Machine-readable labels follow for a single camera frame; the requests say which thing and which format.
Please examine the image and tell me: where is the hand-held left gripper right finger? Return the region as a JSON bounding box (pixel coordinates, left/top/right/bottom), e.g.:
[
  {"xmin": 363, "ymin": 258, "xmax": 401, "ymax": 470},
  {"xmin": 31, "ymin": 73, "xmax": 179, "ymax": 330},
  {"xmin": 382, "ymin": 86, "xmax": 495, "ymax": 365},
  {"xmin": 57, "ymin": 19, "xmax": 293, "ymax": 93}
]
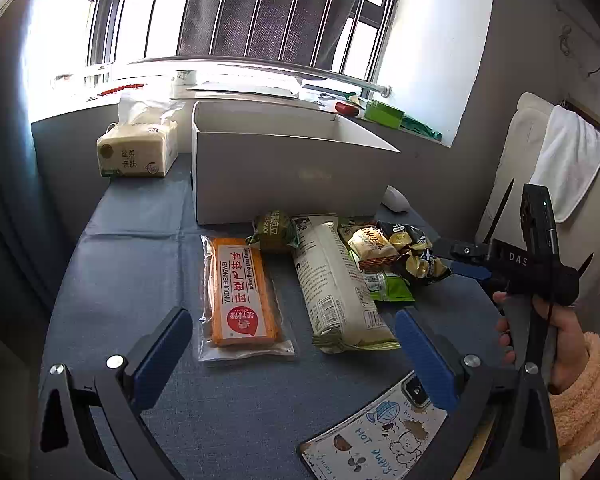
[{"xmin": 394, "ymin": 308, "xmax": 561, "ymax": 480}]

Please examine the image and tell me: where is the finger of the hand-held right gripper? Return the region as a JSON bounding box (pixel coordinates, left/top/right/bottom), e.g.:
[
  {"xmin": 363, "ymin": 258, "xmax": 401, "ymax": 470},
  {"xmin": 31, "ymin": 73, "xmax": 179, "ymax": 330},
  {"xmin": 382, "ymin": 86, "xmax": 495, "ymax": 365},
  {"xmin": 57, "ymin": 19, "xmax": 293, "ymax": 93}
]
[
  {"xmin": 447, "ymin": 259, "xmax": 495, "ymax": 283},
  {"xmin": 431, "ymin": 238, "xmax": 493, "ymax": 264}
]

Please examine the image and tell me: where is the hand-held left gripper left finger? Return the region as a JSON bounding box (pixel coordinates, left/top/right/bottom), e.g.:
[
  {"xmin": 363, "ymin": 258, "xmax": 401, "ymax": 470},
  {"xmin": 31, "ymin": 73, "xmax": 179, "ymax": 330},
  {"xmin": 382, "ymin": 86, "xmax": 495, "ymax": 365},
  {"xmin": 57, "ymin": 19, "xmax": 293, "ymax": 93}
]
[{"xmin": 30, "ymin": 306, "xmax": 194, "ymax": 480}]

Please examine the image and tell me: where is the dark chips packet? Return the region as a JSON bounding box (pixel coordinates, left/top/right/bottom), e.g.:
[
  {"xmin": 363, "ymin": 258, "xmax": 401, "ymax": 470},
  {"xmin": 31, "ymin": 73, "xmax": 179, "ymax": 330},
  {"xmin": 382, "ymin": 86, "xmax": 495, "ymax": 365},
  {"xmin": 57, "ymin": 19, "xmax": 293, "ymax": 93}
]
[{"xmin": 377, "ymin": 221, "xmax": 453, "ymax": 286}]

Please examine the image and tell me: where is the green seaweed snack packet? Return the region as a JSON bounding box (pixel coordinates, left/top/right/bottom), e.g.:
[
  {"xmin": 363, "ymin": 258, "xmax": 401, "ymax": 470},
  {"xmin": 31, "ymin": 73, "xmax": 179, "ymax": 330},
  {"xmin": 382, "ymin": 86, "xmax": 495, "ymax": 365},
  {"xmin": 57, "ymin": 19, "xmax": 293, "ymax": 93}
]
[{"xmin": 350, "ymin": 250, "xmax": 416, "ymax": 303}]

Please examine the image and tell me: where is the small cake packet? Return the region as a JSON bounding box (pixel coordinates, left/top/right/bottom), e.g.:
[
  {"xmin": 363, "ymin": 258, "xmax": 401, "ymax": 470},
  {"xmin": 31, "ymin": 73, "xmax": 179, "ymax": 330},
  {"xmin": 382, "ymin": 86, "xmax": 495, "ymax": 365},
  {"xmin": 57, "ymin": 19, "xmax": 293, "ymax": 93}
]
[{"xmin": 346, "ymin": 226, "xmax": 401, "ymax": 271}]

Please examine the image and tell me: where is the orange flatbread packet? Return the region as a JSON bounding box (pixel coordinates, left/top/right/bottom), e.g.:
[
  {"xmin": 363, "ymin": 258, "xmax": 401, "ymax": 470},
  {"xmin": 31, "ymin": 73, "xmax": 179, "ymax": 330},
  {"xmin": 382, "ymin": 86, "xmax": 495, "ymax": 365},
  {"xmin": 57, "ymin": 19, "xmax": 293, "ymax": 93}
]
[{"xmin": 192, "ymin": 235, "xmax": 298, "ymax": 363}]

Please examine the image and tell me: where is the long white cracker packet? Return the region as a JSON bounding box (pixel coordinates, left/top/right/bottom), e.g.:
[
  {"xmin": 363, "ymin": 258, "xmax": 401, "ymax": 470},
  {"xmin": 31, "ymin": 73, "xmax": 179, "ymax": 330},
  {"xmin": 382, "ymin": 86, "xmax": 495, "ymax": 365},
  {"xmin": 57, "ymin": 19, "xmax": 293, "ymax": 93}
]
[{"xmin": 291, "ymin": 216, "xmax": 401, "ymax": 353}]

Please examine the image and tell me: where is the small green snack packet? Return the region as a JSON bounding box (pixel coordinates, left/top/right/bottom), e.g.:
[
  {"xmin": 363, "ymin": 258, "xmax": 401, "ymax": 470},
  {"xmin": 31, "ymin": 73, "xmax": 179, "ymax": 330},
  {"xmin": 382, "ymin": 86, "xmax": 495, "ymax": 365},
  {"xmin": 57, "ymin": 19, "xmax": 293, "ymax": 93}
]
[{"xmin": 250, "ymin": 210, "xmax": 301, "ymax": 255}]

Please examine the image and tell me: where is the white cardboard box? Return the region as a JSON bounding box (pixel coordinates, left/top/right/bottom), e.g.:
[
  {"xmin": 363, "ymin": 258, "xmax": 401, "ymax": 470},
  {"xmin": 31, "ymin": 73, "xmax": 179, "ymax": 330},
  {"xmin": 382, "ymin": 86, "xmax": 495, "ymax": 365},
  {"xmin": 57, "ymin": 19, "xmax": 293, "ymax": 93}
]
[{"xmin": 190, "ymin": 100, "xmax": 402, "ymax": 226}]

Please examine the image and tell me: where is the person's right hand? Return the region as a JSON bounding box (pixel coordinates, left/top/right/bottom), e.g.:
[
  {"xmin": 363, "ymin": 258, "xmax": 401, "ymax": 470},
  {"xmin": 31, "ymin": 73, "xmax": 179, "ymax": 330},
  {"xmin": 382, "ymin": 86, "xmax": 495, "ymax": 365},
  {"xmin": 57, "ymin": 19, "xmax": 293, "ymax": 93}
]
[{"xmin": 494, "ymin": 291, "xmax": 591, "ymax": 395}]

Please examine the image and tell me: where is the phone with cartoon case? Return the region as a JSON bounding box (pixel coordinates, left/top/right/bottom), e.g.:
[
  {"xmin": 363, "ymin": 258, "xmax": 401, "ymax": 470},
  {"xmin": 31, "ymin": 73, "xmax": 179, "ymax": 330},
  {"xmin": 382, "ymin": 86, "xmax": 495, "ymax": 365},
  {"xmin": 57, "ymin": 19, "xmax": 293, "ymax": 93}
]
[{"xmin": 297, "ymin": 370, "xmax": 451, "ymax": 480}]

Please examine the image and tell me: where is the blue tablecloth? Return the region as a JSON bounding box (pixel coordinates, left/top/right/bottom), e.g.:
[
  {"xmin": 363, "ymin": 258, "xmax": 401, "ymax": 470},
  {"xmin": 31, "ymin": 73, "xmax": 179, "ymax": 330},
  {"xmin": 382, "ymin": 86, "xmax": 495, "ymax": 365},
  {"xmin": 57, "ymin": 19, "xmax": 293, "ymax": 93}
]
[{"xmin": 45, "ymin": 152, "xmax": 511, "ymax": 480}]

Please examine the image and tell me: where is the white chair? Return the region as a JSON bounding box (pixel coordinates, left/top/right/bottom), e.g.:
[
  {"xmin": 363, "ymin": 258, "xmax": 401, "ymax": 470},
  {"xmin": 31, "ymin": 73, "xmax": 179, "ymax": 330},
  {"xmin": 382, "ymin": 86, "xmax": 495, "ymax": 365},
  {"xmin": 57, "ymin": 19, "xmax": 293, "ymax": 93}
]
[{"xmin": 475, "ymin": 92, "xmax": 600, "ymax": 311}]

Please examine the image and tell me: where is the white towel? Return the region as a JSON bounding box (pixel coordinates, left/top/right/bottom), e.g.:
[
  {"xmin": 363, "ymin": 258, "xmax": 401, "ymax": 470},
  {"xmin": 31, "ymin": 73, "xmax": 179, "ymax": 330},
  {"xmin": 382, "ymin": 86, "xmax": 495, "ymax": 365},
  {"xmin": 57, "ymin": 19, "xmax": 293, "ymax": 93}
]
[{"xmin": 530, "ymin": 105, "xmax": 600, "ymax": 223}]

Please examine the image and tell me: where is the green plastic bag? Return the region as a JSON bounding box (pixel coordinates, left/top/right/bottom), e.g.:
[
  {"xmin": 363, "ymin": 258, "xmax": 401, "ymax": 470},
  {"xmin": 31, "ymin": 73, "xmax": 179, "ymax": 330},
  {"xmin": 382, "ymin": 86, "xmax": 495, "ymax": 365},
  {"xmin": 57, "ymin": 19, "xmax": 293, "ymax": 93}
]
[{"xmin": 400, "ymin": 115, "xmax": 443, "ymax": 142}]

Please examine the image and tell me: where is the green round tin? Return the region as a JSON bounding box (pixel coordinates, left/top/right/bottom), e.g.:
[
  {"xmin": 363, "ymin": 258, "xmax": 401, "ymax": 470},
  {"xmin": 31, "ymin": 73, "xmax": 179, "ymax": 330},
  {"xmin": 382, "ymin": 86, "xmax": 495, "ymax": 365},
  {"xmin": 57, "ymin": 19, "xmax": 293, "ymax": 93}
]
[{"xmin": 364, "ymin": 100, "xmax": 406, "ymax": 128}]

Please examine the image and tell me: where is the tissue pack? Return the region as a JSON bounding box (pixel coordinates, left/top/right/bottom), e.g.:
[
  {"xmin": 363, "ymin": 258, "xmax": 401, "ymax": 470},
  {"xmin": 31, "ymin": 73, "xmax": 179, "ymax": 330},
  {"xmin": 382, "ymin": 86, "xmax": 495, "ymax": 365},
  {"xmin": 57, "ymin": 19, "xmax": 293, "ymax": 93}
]
[{"xmin": 96, "ymin": 91, "xmax": 186, "ymax": 179}]

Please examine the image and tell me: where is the blue curtain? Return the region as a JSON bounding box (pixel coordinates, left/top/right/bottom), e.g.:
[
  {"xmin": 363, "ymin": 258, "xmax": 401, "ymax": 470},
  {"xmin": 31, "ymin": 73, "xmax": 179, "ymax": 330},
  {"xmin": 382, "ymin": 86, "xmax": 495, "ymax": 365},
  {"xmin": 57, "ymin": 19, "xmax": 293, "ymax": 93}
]
[{"xmin": 0, "ymin": 35, "xmax": 56, "ymax": 321}]

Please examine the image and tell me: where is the row of red pegs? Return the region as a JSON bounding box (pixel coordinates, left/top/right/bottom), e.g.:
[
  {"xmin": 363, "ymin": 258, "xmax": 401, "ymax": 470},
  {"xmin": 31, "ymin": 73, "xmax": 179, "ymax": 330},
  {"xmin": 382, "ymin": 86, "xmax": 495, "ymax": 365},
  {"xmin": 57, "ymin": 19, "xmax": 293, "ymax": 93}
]
[{"xmin": 95, "ymin": 82, "xmax": 146, "ymax": 98}]

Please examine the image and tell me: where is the dark hanging cloth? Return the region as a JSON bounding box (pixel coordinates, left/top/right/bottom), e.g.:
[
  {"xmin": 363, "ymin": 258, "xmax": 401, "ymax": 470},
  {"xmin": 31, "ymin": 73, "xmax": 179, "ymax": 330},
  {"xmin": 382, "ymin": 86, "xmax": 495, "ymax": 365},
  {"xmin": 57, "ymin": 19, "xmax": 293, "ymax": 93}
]
[{"xmin": 177, "ymin": 0, "xmax": 386, "ymax": 68}]

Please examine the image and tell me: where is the metal window grille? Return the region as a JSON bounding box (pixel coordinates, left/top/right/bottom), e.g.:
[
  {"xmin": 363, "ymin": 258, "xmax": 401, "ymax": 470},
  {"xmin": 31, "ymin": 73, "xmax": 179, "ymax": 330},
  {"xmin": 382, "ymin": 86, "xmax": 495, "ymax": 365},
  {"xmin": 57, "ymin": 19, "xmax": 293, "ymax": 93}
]
[{"xmin": 82, "ymin": 0, "xmax": 406, "ymax": 91}]

